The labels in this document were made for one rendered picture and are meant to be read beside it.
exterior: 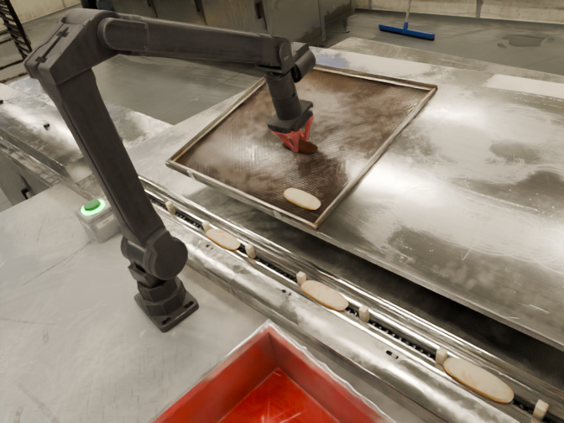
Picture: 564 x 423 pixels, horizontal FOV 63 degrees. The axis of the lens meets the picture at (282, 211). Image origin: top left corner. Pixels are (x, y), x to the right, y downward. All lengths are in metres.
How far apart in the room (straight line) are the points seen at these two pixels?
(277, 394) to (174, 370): 0.19
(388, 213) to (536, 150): 0.32
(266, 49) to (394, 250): 0.45
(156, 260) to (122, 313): 0.20
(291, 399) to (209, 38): 0.60
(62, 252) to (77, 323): 0.26
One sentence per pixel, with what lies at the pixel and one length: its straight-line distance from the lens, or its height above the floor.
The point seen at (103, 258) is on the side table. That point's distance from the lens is 1.14.
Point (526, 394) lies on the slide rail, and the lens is 0.76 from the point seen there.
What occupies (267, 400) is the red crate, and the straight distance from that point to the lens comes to 0.78.
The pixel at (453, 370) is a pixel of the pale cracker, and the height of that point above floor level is 0.86.
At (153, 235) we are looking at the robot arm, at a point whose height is 1.01.
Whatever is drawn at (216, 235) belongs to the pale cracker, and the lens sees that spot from 1.01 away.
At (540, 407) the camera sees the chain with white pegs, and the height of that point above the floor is 0.87.
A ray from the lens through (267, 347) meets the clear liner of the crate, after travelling 0.74.
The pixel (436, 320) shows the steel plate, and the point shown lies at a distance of 0.85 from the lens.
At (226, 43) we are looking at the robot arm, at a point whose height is 1.24.
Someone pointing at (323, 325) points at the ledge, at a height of 0.86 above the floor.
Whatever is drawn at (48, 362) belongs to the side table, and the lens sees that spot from 0.99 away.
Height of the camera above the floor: 1.49
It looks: 38 degrees down
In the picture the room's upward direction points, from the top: 12 degrees counter-clockwise
